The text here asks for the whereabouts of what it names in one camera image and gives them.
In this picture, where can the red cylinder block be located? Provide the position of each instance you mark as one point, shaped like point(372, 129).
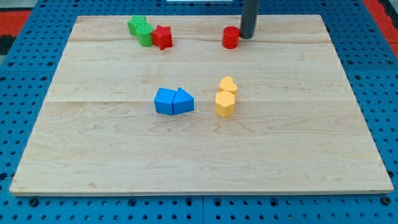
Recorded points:
point(231, 37)

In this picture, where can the red star block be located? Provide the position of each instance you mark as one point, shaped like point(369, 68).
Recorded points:
point(162, 37)

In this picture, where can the green star block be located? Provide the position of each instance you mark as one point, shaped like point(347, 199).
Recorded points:
point(134, 22)

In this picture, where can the blue triangle block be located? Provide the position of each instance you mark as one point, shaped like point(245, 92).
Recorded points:
point(183, 102)

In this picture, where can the yellow hexagon block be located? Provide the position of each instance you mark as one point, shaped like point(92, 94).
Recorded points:
point(224, 103)

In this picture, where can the blue cube block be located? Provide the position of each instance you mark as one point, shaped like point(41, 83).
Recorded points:
point(164, 101)

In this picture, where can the yellow heart block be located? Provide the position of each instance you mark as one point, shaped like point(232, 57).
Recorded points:
point(227, 84)

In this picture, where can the wooden board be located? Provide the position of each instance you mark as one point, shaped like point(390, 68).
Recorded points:
point(296, 129)

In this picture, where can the green cylinder block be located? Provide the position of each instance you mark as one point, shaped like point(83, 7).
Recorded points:
point(144, 34)

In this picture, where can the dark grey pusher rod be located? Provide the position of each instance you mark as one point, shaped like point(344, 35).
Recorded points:
point(249, 18)

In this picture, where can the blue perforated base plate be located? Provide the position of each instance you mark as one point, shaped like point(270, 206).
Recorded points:
point(26, 73)

